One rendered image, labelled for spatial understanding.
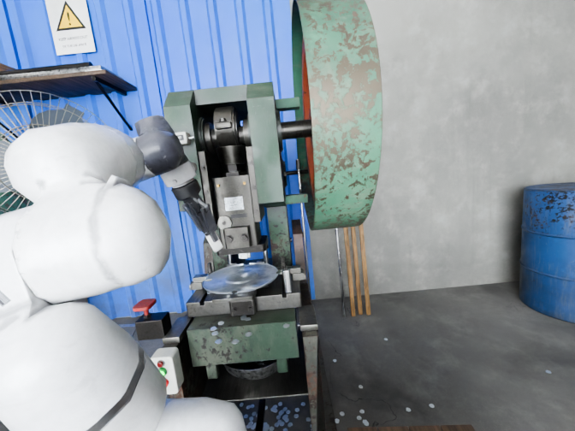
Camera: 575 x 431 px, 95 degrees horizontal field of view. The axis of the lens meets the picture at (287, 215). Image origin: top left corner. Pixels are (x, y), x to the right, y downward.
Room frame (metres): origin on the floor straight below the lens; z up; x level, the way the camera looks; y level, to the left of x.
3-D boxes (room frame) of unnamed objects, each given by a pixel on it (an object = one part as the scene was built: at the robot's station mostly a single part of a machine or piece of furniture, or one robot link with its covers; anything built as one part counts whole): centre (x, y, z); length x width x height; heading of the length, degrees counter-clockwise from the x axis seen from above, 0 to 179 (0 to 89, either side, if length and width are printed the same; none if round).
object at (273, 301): (1.10, 0.20, 0.68); 0.45 x 0.30 x 0.06; 89
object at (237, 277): (0.98, 0.20, 0.78); 0.29 x 0.29 x 0.01
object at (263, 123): (1.25, 0.20, 0.83); 0.79 x 0.43 x 1.34; 179
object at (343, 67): (1.20, -0.14, 1.33); 1.03 x 0.28 x 0.82; 179
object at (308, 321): (1.24, -0.07, 0.45); 0.92 x 0.12 x 0.90; 179
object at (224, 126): (1.10, 0.20, 1.27); 0.21 x 0.12 x 0.34; 179
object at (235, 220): (1.06, 0.20, 1.04); 0.17 x 0.15 x 0.30; 179
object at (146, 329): (0.88, 0.52, 0.62); 0.10 x 0.06 x 0.20; 89
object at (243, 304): (0.93, 0.20, 0.72); 0.25 x 0.14 x 0.14; 179
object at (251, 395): (1.11, 0.20, 0.31); 0.43 x 0.42 x 0.01; 89
